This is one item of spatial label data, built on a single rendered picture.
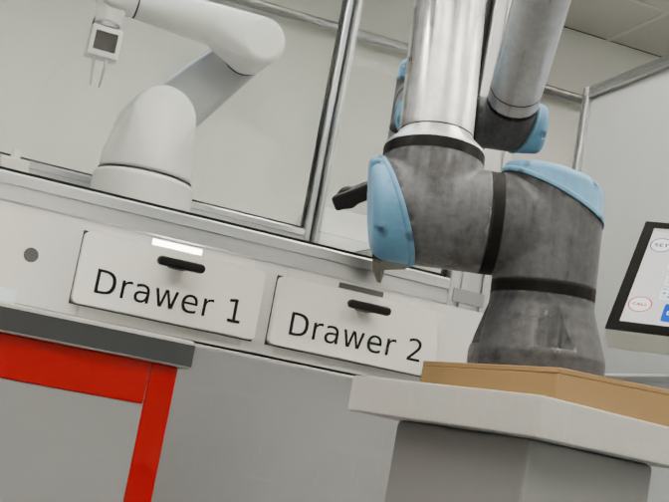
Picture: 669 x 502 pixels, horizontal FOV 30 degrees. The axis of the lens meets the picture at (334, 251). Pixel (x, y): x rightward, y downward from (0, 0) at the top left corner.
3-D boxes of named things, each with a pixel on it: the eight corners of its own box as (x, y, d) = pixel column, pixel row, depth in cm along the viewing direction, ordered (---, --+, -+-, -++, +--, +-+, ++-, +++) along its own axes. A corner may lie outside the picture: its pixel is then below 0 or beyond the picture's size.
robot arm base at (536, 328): (627, 386, 139) (635, 299, 140) (561, 371, 127) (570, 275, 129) (511, 377, 148) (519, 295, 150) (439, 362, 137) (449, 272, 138)
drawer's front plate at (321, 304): (432, 377, 206) (443, 312, 208) (269, 343, 196) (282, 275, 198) (427, 377, 208) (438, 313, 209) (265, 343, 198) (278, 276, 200)
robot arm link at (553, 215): (609, 287, 133) (621, 163, 135) (485, 271, 133) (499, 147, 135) (584, 299, 145) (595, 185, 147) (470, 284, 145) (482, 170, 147)
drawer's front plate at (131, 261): (254, 340, 195) (267, 271, 197) (71, 301, 185) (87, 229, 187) (250, 340, 197) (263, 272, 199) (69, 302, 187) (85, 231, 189)
